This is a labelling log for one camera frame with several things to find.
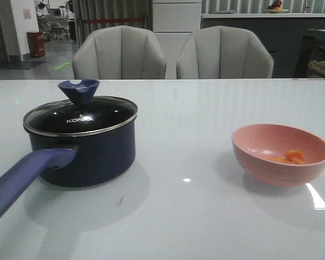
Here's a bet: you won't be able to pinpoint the right beige chair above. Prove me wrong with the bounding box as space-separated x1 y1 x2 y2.
176 25 274 79

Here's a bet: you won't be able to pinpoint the glass lid blue knob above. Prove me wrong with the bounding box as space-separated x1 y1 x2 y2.
23 79 138 137

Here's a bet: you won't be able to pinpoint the red trash bin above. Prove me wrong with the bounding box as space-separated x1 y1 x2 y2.
27 31 45 58

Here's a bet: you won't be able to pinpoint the orange ham slices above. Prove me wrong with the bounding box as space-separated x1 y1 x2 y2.
263 149 305 165

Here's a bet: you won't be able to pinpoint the dark counter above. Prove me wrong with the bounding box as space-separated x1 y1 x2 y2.
201 13 325 78

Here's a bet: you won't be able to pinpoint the fruit plate on counter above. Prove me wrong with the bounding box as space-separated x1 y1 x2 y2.
264 0 289 14

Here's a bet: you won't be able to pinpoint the dark blue saucepan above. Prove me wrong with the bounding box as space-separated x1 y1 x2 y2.
0 120 135 218

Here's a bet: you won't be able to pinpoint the left beige chair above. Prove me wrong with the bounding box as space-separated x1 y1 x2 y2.
72 25 167 80

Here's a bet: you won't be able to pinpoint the white cabinet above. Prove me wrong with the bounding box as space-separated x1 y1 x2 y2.
152 1 202 79

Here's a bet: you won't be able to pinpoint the beige chair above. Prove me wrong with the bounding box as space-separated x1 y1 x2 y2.
176 25 274 79
72 25 167 80

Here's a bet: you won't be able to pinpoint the pink bowl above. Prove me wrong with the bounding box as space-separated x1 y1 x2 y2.
231 123 325 187

